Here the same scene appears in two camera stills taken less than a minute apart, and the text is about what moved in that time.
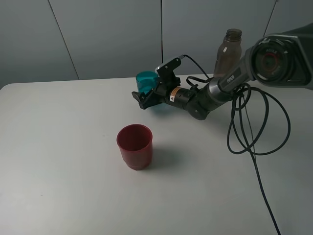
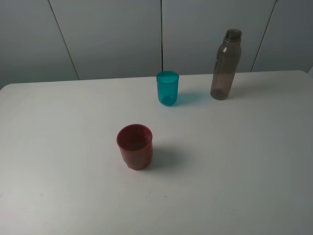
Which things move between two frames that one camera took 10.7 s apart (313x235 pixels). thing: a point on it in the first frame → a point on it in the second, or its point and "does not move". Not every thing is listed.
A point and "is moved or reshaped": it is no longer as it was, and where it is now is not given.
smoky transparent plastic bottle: (229, 52) does not move
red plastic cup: (135, 141) does not move
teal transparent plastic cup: (146, 81) is moved or reshaped
